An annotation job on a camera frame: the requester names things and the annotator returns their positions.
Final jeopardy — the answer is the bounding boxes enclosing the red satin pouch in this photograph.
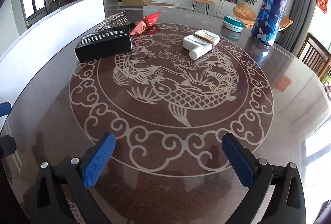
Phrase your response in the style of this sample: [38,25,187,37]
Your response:
[129,12,161,36]

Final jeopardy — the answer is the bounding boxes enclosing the teal white round container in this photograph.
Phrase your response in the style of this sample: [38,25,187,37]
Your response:
[223,16,244,33]

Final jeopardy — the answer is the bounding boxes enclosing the orange lounge chair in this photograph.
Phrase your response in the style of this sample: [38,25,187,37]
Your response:
[233,3,293,32]

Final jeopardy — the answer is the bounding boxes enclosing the black text-printed box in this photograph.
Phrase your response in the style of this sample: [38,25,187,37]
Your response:
[75,27,132,63]

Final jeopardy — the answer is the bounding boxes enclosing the large white cardboard box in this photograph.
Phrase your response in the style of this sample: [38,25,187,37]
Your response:
[0,0,106,134]

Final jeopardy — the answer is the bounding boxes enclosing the white tube and box bundle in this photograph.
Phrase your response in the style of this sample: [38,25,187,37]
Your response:
[183,29,221,60]

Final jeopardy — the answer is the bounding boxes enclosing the wooden bench hairpin legs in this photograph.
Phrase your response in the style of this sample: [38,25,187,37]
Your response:
[190,0,215,14]

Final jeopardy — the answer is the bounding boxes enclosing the blue patterned tall bottle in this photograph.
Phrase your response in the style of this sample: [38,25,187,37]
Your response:
[251,0,288,47]

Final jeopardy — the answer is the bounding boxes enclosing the wooden dining chair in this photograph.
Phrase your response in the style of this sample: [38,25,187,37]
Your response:
[298,33,330,81]

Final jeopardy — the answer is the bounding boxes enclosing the rhinestone bow hair clip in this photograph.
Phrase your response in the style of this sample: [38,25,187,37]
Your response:
[96,11,130,31]

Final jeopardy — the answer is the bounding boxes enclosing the brown cardboard box on floor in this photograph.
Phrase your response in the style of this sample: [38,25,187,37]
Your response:
[122,0,152,6]

